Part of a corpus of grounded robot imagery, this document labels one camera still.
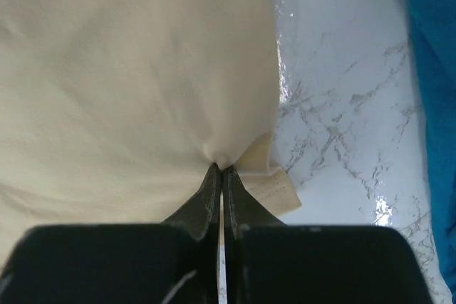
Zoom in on yellow t shirt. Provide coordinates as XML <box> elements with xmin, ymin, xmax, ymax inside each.
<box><xmin>1</xmin><ymin>0</ymin><xmax>301</xmax><ymax>259</ymax></box>

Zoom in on blue t shirt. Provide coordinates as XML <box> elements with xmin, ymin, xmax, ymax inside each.
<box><xmin>408</xmin><ymin>0</ymin><xmax>455</xmax><ymax>293</ymax></box>

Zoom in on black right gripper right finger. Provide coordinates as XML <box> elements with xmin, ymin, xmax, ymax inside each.
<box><xmin>222</xmin><ymin>166</ymin><xmax>284</xmax><ymax>239</ymax></box>

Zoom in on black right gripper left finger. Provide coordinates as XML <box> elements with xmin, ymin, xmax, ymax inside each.
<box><xmin>162</xmin><ymin>164</ymin><xmax>222</xmax><ymax>240</ymax></box>

